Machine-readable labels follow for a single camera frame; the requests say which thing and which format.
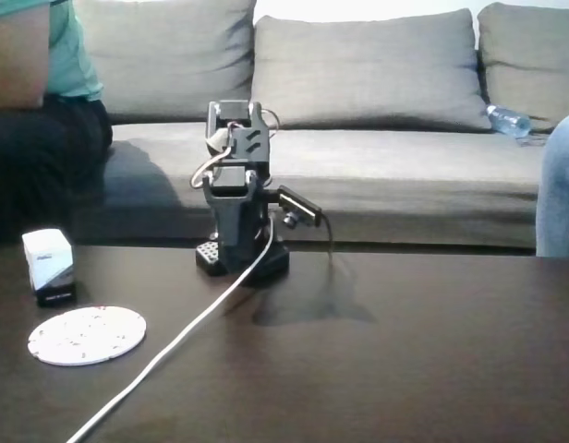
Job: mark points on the person's leg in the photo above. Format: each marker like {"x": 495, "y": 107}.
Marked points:
{"x": 559, "y": 194}

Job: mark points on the grey sofa back cushion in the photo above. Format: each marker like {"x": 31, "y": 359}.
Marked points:
{"x": 529, "y": 55}
{"x": 367, "y": 69}
{"x": 173, "y": 51}

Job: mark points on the grey fabric sofa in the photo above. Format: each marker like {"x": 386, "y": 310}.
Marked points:
{"x": 381, "y": 161}

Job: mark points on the round white speckled coaster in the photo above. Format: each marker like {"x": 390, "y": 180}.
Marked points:
{"x": 86, "y": 337}

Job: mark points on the clear plastic water bottle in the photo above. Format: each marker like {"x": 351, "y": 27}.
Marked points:
{"x": 508, "y": 121}

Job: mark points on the person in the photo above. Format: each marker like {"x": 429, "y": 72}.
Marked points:
{"x": 49, "y": 161}

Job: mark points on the black camera box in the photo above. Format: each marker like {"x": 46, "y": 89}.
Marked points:
{"x": 296, "y": 205}

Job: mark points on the white and black servo box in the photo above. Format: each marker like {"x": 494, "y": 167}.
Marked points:
{"x": 46, "y": 258}

